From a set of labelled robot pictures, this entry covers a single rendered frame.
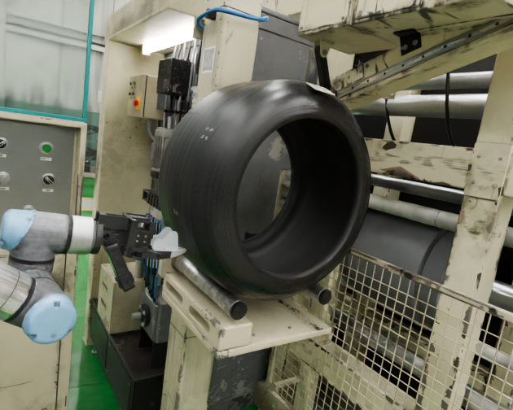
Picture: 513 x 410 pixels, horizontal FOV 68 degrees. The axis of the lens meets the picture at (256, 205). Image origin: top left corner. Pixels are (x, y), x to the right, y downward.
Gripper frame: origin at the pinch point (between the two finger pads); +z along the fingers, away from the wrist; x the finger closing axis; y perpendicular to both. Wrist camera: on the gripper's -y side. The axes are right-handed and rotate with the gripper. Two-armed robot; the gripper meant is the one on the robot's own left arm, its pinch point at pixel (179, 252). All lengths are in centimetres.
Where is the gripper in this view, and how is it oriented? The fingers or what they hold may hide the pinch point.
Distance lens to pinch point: 91.8
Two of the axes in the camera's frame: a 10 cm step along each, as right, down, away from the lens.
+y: 2.4, -9.7, -0.9
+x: -5.5, -2.2, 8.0
